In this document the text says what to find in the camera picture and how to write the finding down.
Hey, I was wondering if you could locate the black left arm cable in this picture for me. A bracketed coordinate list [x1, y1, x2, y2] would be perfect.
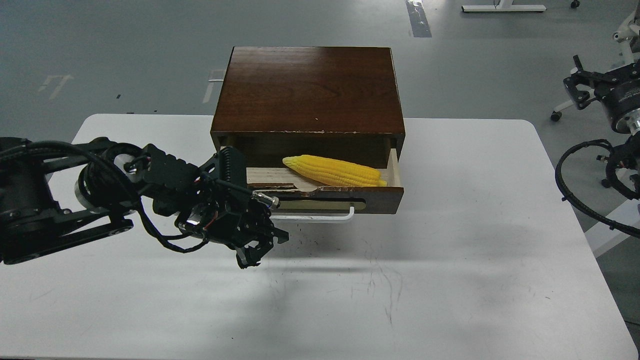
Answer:
[30, 140, 211, 254]

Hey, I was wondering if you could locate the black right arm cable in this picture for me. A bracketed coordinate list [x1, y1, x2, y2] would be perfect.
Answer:
[554, 138, 640, 239]

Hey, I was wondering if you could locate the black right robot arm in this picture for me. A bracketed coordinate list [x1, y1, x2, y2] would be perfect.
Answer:
[563, 55, 640, 199]

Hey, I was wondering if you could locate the dark wooden cabinet box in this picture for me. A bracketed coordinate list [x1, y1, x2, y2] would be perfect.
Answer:
[210, 46, 406, 168]

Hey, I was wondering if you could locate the wooden drawer with white handle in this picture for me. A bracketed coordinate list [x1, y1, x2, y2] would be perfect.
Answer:
[246, 148, 404, 224]

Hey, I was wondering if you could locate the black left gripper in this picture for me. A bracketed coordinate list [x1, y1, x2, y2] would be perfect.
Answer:
[131, 144, 290, 269]

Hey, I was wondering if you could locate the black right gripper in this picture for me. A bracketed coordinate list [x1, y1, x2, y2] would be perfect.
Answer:
[563, 54, 640, 135]

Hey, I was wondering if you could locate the white stand base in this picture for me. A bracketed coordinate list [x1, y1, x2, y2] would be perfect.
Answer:
[461, 0, 547, 14]

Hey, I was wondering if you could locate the white wheeled stand leg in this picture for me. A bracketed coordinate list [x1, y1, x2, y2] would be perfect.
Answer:
[549, 99, 580, 123]

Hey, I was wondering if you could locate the yellow corn cob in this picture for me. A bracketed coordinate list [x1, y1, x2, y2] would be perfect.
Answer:
[282, 154, 388, 187]

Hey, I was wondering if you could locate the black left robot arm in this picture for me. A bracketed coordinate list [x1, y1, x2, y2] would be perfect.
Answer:
[0, 137, 290, 269]

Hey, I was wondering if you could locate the grey floor tape strip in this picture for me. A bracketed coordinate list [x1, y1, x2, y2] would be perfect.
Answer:
[404, 0, 433, 39]

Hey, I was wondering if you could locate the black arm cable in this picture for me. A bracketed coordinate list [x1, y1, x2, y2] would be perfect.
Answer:
[30, 140, 211, 254]
[554, 138, 640, 239]

